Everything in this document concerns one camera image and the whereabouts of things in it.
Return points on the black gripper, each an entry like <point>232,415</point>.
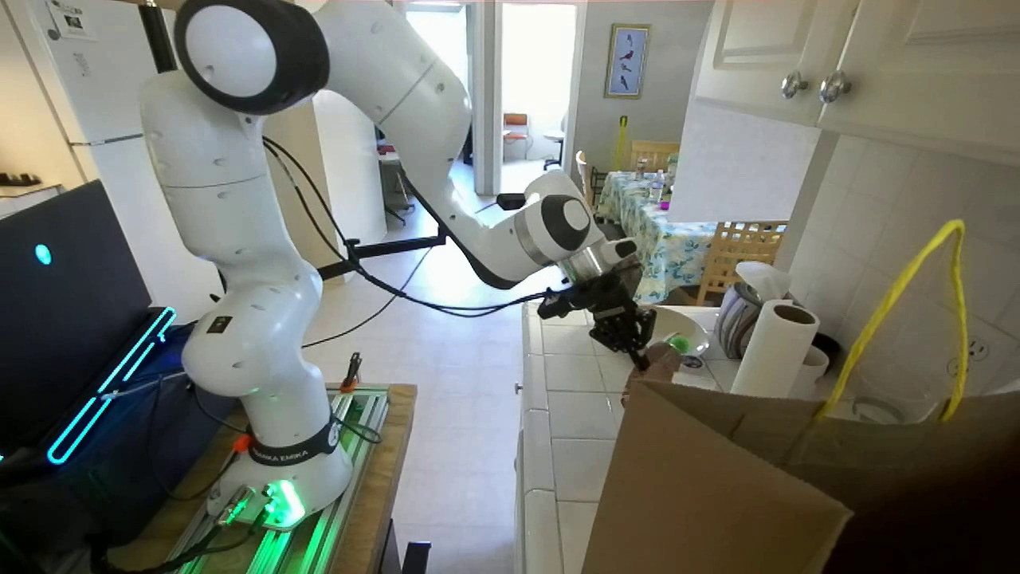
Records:
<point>617,302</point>

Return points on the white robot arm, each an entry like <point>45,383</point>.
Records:
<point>242,211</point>

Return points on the brown McDelivery paper bag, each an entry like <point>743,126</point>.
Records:
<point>702,487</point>

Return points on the green spiky ball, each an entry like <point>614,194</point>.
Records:
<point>681,344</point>

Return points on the white round plate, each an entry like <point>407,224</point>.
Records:
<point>687,322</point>

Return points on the floral tablecloth table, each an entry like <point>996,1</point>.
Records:
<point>663,241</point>

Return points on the wooden chair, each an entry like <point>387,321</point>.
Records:
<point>733,248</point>

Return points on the white paper towel roll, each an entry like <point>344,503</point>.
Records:
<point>775,350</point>

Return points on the yellow bottle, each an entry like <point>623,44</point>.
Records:
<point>623,144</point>

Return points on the wooden table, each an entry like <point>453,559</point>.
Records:
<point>387,465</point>

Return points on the silver cabinet knob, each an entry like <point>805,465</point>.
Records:
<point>791,85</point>
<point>835,88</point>

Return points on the beige tall cabinet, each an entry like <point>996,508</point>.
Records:
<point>351,179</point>

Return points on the black laptop cyan lights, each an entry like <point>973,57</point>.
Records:
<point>63,321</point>

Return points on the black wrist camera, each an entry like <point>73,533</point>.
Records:
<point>563,302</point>

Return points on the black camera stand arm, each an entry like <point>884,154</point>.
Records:
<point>387,247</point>

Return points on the framed wall picture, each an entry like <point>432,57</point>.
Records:
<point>626,61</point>

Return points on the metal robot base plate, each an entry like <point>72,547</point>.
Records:
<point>354,419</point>

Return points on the white upper wall cabinet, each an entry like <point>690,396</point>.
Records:
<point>913,64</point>

